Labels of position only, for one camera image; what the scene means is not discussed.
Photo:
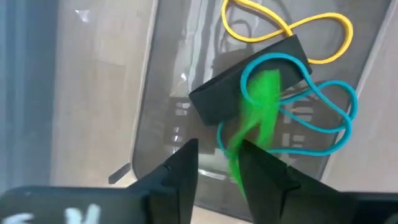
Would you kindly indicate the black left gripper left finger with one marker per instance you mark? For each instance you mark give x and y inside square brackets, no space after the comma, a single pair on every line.
[168,202]

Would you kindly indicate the grey translucent plastic bin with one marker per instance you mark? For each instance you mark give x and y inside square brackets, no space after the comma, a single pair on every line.
[192,62]

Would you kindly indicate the wide black rubber band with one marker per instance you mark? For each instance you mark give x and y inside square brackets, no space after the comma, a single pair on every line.
[217,99]

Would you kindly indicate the yellow rubber band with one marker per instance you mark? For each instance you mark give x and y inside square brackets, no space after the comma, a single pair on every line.
[332,15]

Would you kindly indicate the blue rubber band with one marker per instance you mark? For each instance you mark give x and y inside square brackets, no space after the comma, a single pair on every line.
[273,56]

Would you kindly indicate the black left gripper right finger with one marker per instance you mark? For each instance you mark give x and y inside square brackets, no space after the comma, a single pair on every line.
[280,202]

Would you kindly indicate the green rubber band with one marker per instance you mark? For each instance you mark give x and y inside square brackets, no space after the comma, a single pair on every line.
[261,102]

